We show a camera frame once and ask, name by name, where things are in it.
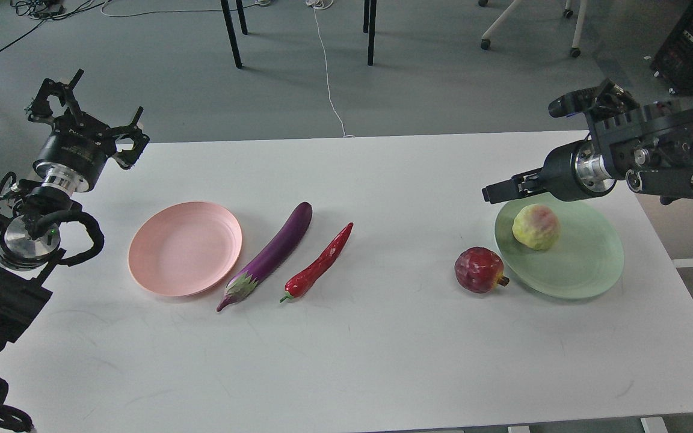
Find red chili pepper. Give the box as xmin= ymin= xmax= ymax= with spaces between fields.
xmin=279 ymin=222 xmax=354 ymax=302

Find red pomegranate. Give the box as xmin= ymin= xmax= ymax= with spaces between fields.
xmin=454 ymin=247 xmax=511 ymax=294

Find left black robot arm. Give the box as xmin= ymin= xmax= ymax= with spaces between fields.
xmin=0 ymin=70 xmax=149 ymax=432

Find black floor cables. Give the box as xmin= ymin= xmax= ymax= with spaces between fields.
xmin=0 ymin=0 xmax=106 ymax=70

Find purple eggplant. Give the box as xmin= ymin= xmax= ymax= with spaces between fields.
xmin=215 ymin=201 xmax=313 ymax=312

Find black table leg right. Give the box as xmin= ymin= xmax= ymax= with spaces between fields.
xmin=363 ymin=0 xmax=378 ymax=66

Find green plate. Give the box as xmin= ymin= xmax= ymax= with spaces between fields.
xmin=493 ymin=194 xmax=624 ymax=299

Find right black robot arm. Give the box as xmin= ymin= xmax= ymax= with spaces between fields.
xmin=482 ymin=79 xmax=693 ymax=205

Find white floor cable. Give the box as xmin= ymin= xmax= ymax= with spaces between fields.
xmin=306 ymin=0 xmax=356 ymax=138

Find white chair base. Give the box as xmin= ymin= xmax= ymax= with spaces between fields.
xmin=479 ymin=1 xmax=591 ymax=58

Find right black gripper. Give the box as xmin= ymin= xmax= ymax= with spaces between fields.
xmin=482 ymin=140 xmax=616 ymax=204

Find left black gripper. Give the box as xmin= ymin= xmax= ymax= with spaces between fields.
xmin=25 ymin=69 xmax=150 ymax=193

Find black table leg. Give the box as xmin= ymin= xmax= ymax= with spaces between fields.
xmin=363 ymin=0 xmax=378 ymax=66
xmin=220 ymin=0 xmax=248 ymax=69

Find black table leg left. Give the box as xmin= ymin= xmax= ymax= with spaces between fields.
xmin=220 ymin=0 xmax=248 ymax=69

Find yellow-green peach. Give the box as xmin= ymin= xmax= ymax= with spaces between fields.
xmin=511 ymin=204 xmax=561 ymax=250

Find pink plate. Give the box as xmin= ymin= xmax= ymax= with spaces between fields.
xmin=128 ymin=201 xmax=243 ymax=298

